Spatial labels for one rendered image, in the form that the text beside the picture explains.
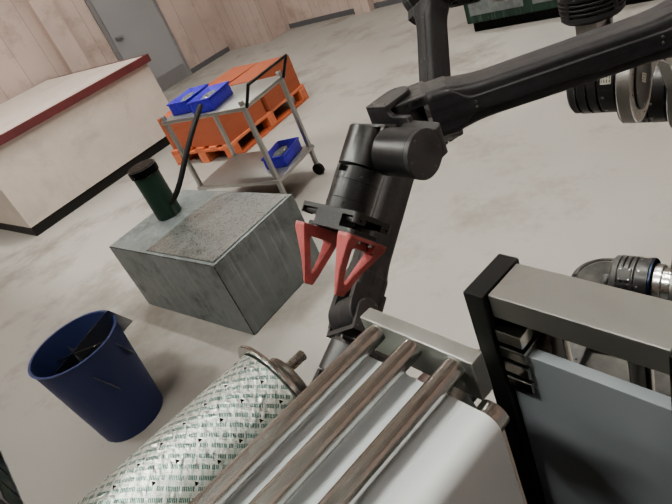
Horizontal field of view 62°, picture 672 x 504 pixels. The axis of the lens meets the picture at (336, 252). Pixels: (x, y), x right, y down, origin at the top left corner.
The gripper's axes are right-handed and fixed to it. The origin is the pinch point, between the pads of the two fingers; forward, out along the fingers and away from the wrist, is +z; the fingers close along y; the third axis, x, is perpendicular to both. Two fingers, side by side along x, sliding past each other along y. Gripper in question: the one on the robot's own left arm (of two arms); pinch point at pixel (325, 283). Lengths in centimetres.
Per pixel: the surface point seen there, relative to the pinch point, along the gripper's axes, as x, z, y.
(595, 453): -0.8, 5.1, -34.7
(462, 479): 17.6, 6.1, -34.6
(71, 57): -171, -164, 847
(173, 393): -101, 87, 193
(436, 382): 17.6, 1.8, -31.1
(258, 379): 7.0, 12.2, -1.8
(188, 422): 12.7, 18.2, 0.4
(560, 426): 0.4, 4.1, -32.0
